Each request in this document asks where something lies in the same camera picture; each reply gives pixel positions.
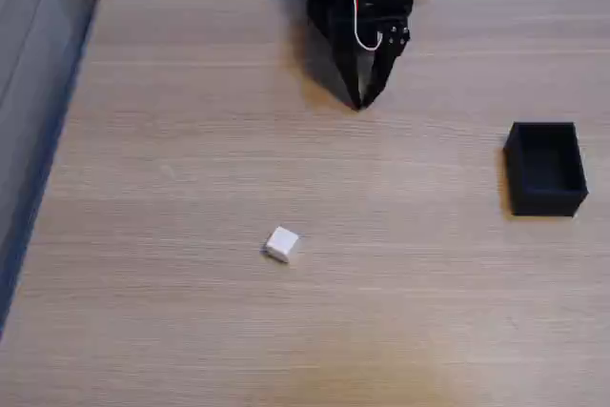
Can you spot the white block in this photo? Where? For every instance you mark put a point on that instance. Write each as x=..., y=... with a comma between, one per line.
x=281, y=245

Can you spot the black open box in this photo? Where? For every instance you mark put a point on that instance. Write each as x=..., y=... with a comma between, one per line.
x=545, y=168

